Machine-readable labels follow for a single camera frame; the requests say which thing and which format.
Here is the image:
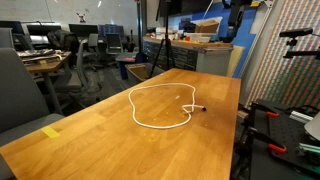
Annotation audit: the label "white rope with black cap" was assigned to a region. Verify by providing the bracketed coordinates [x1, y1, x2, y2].
[128, 82, 207, 130]

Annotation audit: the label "brown cardboard box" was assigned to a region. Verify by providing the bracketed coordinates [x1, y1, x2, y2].
[128, 64, 149, 81]

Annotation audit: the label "small dark side table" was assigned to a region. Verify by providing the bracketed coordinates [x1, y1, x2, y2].
[114, 52, 138, 81]

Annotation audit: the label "gray metal drawer workbench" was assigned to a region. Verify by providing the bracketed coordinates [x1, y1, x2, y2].
[142, 37, 234, 78]

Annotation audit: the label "black tripod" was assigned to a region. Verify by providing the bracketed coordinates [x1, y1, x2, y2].
[148, 0, 177, 80]

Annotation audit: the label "mesh back office chair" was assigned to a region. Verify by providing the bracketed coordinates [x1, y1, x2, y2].
[105, 32, 125, 56]

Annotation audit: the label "white plastic tray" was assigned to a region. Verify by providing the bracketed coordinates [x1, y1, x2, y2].
[184, 32, 215, 44]

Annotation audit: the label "blue storage crates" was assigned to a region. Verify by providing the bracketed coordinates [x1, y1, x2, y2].
[97, 23, 125, 37]

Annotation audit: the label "open cardboard box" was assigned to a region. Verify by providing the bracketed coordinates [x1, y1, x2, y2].
[194, 19, 220, 34]

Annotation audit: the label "beige foam board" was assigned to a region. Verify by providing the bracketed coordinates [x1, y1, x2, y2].
[226, 44, 246, 78]

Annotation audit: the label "gray office chair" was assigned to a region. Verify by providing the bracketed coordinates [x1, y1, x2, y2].
[53, 39, 102, 108]

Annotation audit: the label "black computer monitor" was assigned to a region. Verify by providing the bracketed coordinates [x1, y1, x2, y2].
[26, 23, 63, 37]
[0, 20, 26, 36]
[68, 23, 100, 38]

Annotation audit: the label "blue foam panel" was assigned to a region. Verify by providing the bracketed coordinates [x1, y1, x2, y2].
[167, 1, 258, 79]

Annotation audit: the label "black hanging device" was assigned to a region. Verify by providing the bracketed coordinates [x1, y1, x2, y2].
[222, 0, 262, 38]

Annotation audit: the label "wooden office desk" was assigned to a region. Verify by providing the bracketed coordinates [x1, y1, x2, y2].
[19, 49, 73, 116]

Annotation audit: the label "yellow tape strip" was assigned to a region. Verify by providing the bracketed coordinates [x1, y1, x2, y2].
[40, 125, 62, 140]

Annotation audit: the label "colourful patterned backdrop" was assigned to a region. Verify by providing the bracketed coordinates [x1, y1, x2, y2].
[245, 0, 320, 113]

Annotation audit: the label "pile of papers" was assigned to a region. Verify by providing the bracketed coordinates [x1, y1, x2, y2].
[16, 48, 64, 65]

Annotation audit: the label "gray padded chair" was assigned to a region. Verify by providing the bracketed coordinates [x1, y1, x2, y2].
[0, 47, 65, 180]

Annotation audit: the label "silver aluminium extrusion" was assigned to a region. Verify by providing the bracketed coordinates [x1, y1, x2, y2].
[288, 110, 315, 125]

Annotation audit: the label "gray chair backrest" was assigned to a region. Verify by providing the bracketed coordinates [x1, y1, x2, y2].
[0, 27, 15, 50]

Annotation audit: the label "small dark wall drawing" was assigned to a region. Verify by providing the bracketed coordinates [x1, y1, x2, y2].
[75, 12, 87, 24]

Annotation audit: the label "aluminium extrusion post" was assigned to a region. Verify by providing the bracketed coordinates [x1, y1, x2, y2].
[237, 0, 276, 80]

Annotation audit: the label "red-handled clamp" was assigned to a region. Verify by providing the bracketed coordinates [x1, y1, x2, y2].
[267, 143, 288, 155]
[265, 110, 281, 119]

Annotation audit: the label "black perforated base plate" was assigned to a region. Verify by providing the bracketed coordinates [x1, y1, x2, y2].
[248, 99, 320, 180]

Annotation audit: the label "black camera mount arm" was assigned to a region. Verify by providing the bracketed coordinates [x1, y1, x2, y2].
[282, 37, 320, 61]

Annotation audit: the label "black bar camera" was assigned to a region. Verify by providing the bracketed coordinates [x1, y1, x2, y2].
[278, 27, 315, 39]

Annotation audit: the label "green metal rail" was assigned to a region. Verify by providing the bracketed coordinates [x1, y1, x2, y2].
[298, 142, 320, 156]

